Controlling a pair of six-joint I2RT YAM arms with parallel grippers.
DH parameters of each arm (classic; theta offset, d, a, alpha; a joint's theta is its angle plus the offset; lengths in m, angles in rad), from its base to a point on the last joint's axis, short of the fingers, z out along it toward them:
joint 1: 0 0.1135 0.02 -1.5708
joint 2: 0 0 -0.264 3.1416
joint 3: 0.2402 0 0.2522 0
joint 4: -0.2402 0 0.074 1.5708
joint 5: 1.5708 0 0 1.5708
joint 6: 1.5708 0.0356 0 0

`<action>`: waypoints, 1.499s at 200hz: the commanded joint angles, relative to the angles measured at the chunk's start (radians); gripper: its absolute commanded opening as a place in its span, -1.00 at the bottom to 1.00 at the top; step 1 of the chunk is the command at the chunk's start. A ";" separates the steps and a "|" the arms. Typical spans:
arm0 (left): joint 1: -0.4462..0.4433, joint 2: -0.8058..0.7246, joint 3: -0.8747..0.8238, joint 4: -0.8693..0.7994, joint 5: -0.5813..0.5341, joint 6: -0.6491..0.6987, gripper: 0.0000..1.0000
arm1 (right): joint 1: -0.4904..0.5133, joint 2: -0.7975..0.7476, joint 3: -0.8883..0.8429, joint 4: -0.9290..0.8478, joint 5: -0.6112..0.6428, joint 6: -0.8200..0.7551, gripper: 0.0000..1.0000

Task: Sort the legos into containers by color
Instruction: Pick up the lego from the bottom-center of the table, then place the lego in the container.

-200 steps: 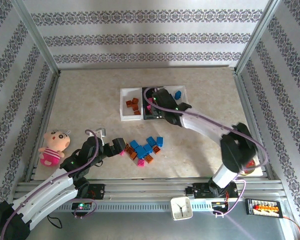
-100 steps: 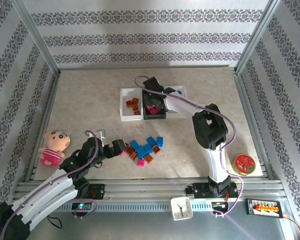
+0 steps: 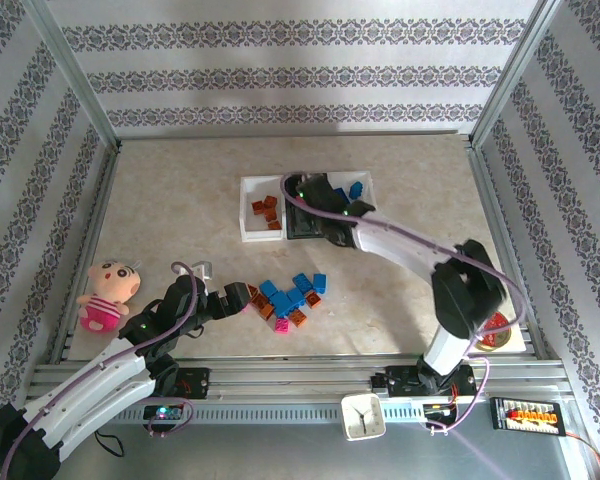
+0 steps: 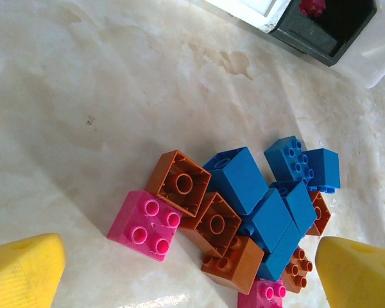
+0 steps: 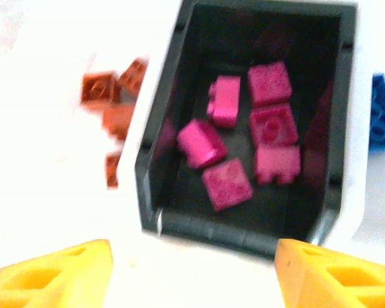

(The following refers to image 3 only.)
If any black plastic bin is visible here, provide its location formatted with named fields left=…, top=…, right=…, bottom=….
left=283, top=172, right=332, bottom=242

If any white plastic bin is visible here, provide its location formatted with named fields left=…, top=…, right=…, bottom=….
left=238, top=174, right=287, bottom=244
left=327, top=169, right=378, bottom=212

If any pink plush doll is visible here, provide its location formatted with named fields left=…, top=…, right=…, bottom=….
left=76, top=258, right=144, bottom=336

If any white square alarm clock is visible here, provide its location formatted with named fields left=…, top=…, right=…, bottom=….
left=340, top=393, right=387, bottom=442

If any red and gold round tin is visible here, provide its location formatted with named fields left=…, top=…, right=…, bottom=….
left=479, top=312, right=519, bottom=350

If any black power distribution board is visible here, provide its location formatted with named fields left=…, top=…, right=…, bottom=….
left=488, top=397, right=564, bottom=437

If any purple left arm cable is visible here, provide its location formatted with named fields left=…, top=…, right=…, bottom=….
left=0, top=260, right=212, bottom=474

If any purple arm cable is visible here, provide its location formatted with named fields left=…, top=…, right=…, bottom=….
left=278, top=172, right=529, bottom=437
left=0, top=260, right=212, bottom=474

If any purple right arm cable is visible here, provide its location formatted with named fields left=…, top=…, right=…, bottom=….
left=278, top=172, right=529, bottom=437

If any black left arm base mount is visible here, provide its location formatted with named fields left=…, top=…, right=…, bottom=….
left=175, top=367, right=212, bottom=401

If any aluminium cross rail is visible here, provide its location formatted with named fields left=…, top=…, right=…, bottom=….
left=117, top=129, right=474, bottom=142

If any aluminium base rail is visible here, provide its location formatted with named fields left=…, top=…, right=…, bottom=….
left=27, top=355, right=579, bottom=404

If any grey slotted cable duct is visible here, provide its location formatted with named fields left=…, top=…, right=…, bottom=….
left=114, top=402, right=486, bottom=426

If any aluminium side rail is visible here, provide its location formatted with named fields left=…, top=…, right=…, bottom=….
left=48, top=142, right=122, bottom=361
left=465, top=142, right=557, bottom=360

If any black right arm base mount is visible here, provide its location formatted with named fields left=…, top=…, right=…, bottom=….
left=371, top=364, right=477, bottom=401

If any aluminium frame post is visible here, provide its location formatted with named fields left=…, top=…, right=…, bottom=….
left=469, top=0, right=570, bottom=146
left=22, top=0, right=122, bottom=149

